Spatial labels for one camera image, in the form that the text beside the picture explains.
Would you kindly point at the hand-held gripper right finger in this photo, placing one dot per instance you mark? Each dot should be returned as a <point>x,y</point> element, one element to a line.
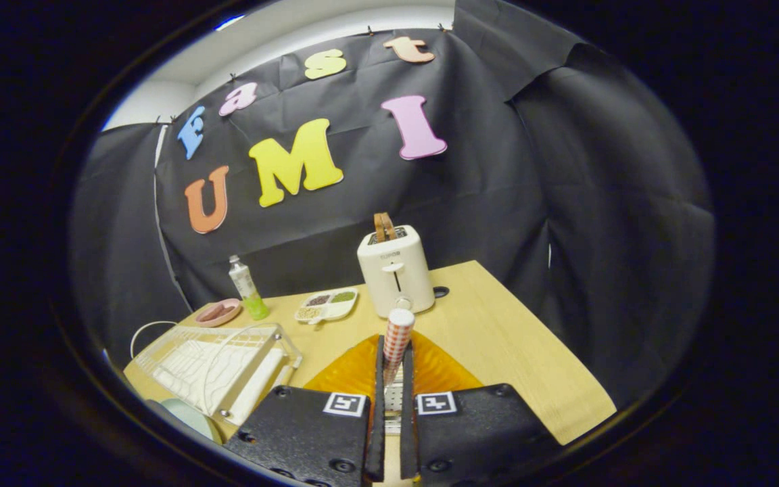
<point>408,426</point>

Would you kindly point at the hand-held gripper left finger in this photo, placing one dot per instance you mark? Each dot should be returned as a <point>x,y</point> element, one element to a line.
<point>376,419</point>

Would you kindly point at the pale green plate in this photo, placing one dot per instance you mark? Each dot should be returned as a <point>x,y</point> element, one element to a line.
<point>190,416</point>

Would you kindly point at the pink plate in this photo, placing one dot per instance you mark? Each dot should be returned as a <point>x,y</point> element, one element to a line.
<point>227,319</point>

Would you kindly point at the white divided tray with beans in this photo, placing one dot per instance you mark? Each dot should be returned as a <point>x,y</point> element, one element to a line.
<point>342,308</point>

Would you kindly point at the white toaster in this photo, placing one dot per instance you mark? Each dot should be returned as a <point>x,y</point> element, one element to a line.
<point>376,284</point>

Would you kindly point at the black round table grommet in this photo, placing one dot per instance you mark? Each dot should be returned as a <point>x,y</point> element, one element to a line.
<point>441,292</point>

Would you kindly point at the brown sausage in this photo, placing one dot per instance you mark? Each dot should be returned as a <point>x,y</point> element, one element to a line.
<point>224,308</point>
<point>210,314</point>

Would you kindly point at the green drink bottle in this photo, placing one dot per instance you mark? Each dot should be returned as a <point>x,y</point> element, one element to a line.
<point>244,284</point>

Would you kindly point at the brown toast slice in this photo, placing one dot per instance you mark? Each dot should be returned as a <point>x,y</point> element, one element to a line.
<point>389,226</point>

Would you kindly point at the white drip tray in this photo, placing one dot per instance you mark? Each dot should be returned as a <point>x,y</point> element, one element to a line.
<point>186,372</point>

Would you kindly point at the black backdrop cloth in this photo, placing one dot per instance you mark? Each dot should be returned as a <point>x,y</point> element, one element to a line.
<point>498,203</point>

